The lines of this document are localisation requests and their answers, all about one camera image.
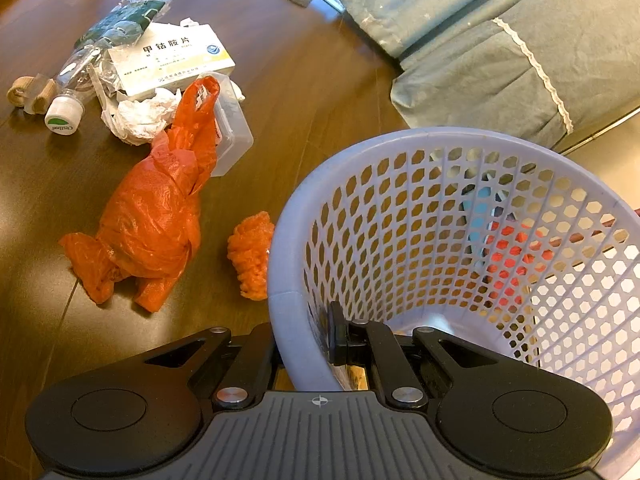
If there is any orange frilly piece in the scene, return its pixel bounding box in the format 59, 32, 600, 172
227, 211, 276, 302

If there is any white medicine box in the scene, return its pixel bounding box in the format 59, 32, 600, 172
107, 22, 236, 97

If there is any green cloth with lace trim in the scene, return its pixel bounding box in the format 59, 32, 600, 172
390, 0, 640, 153

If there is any white tissue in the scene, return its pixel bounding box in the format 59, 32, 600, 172
101, 87, 181, 147

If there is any orange plastic bag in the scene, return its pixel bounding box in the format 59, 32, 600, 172
59, 76, 221, 313

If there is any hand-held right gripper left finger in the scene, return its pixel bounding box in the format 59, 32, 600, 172
141, 324, 280, 408

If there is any lavender plastic mesh wastebasket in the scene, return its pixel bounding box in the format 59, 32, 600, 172
267, 126, 640, 480

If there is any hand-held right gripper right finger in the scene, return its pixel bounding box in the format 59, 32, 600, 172
326, 301, 506, 409

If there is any clear plastic box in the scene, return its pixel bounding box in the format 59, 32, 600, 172
197, 72, 254, 178

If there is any star print curtain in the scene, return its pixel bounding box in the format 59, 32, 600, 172
330, 0, 621, 73

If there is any clear plastic bottle white cap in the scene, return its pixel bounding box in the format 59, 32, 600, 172
44, 0, 173, 137

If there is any beige fabric roll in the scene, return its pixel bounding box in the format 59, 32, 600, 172
24, 77, 57, 115
6, 75, 38, 109

